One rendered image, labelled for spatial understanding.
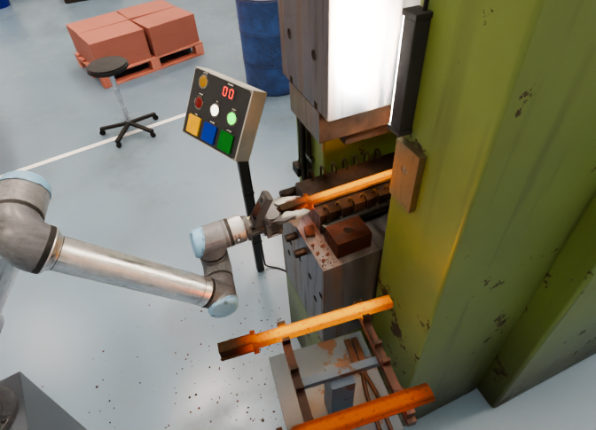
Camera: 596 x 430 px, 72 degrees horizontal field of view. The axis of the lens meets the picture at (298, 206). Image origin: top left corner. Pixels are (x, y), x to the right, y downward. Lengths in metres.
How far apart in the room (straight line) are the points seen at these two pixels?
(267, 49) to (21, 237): 3.05
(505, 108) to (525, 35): 0.12
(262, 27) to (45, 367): 2.86
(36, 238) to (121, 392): 1.32
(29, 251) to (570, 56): 1.10
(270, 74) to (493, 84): 3.26
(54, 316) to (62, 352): 0.25
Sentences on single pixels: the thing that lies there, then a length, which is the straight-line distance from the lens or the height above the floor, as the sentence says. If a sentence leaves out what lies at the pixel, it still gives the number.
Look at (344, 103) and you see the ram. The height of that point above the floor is 1.41.
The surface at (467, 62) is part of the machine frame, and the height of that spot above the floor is 1.59.
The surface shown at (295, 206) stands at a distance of 1.31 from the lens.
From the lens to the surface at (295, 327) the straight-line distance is 1.06.
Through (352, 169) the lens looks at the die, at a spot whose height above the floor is 0.98.
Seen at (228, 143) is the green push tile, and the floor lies 1.01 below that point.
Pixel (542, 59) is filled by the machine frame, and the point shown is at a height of 1.62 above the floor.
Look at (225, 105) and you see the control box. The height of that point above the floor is 1.12.
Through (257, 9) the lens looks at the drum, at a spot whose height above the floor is 0.79.
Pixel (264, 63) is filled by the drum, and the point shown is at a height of 0.33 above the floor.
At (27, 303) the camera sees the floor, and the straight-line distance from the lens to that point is 2.81.
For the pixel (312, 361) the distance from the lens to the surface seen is 1.32.
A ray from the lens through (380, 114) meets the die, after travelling 1.17.
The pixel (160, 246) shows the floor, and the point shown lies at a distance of 2.71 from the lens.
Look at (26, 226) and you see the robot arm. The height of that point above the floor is 1.29.
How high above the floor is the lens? 1.91
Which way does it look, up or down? 44 degrees down
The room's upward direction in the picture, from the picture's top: 3 degrees counter-clockwise
